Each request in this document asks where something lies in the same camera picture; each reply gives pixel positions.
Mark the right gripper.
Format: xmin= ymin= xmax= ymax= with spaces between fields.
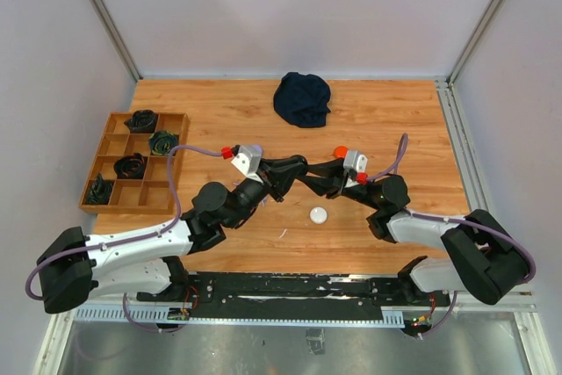
xmin=298 ymin=157 xmax=382 ymax=211

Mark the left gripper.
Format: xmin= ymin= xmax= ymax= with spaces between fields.
xmin=225 ymin=158 xmax=305 ymax=229

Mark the white earbud case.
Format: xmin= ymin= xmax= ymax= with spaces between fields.
xmin=309 ymin=206 xmax=328 ymax=225

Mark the black earbud case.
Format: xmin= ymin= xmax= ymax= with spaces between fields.
xmin=296 ymin=158 xmax=308 ymax=178

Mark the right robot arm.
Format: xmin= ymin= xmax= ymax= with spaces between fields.
xmin=299 ymin=159 xmax=537 ymax=305

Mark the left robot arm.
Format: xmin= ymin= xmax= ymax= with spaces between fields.
xmin=25 ymin=153 xmax=307 ymax=314

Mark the orange earbud case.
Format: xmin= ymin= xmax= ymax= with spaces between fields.
xmin=333 ymin=146 xmax=349 ymax=159

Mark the dark navy crumpled cloth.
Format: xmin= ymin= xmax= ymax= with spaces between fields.
xmin=273 ymin=72 xmax=331 ymax=128

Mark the rolled green patterned tie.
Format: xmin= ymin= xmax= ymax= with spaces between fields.
xmin=148 ymin=130 xmax=179 ymax=156

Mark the wooden compartment tray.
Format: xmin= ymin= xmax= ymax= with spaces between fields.
xmin=79 ymin=110 xmax=189 ymax=214

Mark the rolled black tie top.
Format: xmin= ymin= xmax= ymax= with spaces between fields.
xmin=124 ymin=110 xmax=158 ymax=133

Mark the rolled black orange tie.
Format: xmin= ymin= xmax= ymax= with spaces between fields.
xmin=113 ymin=153 xmax=148 ymax=180

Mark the rolled green black tie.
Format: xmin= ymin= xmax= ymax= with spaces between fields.
xmin=83 ymin=173 xmax=114 ymax=206

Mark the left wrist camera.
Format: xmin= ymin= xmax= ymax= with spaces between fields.
xmin=231 ymin=145 xmax=263 ymax=183

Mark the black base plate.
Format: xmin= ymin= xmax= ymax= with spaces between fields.
xmin=134 ymin=271 xmax=450 ymax=321

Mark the aluminium frame rail right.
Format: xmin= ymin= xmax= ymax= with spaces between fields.
xmin=434 ymin=0 xmax=537 ymax=297

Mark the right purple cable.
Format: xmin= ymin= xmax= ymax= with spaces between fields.
xmin=364 ymin=133 xmax=537 ymax=336

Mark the purple cable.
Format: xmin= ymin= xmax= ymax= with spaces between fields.
xmin=25 ymin=145 xmax=229 ymax=335
xmin=364 ymin=133 xmax=537 ymax=336

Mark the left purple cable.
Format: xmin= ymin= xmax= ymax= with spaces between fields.
xmin=25 ymin=145 xmax=229 ymax=335

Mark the aluminium frame post left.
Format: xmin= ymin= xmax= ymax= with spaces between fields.
xmin=89 ymin=0 xmax=142 ymax=83

